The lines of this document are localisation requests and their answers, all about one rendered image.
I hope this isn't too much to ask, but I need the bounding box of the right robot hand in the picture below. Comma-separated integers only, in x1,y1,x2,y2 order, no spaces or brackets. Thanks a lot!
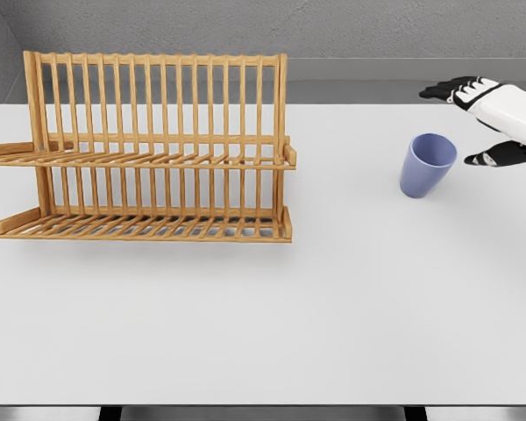
418,75,526,168

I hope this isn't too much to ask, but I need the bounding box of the blue plastic cup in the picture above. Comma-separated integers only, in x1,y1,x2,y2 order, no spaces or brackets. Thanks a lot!
398,132,458,199

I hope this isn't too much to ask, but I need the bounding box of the wooden two-tier dish rack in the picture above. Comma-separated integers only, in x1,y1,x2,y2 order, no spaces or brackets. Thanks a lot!
0,50,298,242

